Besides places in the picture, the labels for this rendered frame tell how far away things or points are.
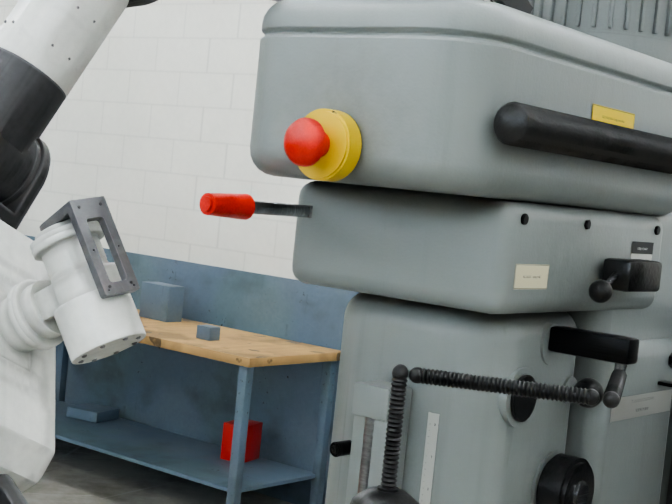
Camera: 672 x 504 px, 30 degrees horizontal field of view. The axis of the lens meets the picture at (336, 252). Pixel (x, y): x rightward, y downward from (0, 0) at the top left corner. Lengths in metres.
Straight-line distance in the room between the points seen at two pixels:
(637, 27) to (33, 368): 0.71
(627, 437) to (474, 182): 0.43
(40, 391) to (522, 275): 0.43
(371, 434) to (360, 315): 0.12
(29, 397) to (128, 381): 6.62
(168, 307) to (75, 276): 5.95
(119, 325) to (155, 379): 6.50
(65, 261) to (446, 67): 0.35
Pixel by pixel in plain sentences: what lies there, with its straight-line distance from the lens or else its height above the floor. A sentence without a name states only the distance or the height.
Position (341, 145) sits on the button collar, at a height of 1.76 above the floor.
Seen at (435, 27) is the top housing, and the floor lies 1.86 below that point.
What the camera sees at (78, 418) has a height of 0.24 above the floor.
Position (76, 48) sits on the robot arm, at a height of 1.83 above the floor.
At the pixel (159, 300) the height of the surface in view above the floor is 0.99.
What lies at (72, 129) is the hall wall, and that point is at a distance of 8.17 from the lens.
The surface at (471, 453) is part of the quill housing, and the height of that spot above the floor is 1.50.
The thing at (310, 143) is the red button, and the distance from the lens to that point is 1.02.
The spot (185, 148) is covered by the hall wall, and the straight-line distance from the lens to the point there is 7.42.
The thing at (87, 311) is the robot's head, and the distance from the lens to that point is 1.05.
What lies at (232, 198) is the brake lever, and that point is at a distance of 1.11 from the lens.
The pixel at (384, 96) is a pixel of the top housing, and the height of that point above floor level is 1.80.
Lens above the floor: 1.73
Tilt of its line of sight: 3 degrees down
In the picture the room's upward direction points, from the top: 6 degrees clockwise
